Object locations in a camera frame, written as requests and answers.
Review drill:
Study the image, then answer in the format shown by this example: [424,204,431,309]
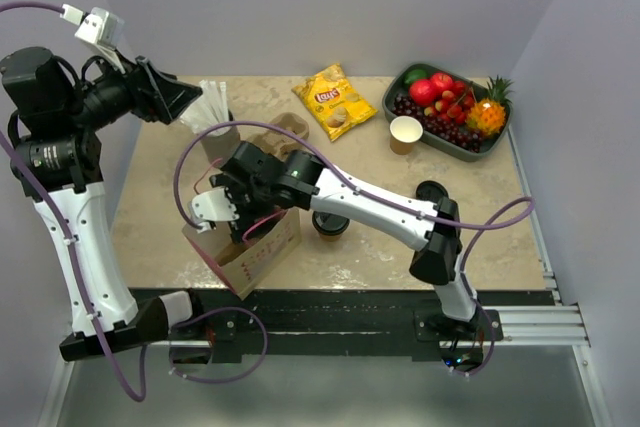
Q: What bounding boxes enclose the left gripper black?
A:
[65,43,202,131]

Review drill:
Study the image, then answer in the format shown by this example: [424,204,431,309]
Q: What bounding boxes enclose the paper bag pink white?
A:
[182,209,301,299]

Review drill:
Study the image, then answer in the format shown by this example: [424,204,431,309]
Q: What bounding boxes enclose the brown paper coffee cup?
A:
[389,116,423,155]

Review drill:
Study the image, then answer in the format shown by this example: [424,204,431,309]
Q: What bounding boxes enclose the black coffee cup lid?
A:
[415,180,449,203]

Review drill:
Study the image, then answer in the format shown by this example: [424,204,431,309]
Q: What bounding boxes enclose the cardboard cup carrier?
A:
[246,112,309,160]
[215,242,248,266]

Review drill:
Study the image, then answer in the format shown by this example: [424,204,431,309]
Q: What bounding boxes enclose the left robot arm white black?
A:
[1,47,207,361]

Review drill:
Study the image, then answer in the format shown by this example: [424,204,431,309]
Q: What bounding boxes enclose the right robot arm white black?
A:
[197,142,481,340]

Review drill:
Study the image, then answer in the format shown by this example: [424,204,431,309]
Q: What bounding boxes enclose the grey straw holder cup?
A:
[200,126,241,165]

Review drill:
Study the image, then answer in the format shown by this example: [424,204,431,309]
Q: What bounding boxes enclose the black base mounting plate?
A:
[134,288,556,366]

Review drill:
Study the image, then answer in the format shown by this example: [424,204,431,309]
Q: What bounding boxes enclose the yellow Lays chips bag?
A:
[292,63,377,142]

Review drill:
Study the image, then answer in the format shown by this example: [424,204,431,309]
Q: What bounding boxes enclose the dark green fruit tray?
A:
[382,63,513,162]

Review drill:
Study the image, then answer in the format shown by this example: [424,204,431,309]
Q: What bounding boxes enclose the large red apple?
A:
[409,79,440,107]

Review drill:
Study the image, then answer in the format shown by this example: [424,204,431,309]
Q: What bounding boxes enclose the dark grape bunch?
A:
[387,93,483,153]

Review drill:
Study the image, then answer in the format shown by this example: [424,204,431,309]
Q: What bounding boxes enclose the small red apple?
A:
[430,72,454,94]

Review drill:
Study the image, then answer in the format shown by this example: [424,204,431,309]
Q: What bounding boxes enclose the orange toy pineapple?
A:
[466,76,513,138]

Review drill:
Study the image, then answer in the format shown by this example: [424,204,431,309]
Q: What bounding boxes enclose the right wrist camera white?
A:
[188,187,240,233]

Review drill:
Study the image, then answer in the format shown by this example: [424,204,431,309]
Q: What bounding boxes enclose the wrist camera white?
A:
[60,4,125,73]
[188,187,240,233]

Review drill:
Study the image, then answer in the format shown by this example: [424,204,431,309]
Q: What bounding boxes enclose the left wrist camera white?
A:
[60,4,125,73]

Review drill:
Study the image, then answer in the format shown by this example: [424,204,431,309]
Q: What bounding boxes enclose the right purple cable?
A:
[173,120,536,378]

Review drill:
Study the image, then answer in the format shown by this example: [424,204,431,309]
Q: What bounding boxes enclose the aluminium rail frame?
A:
[37,226,614,427]

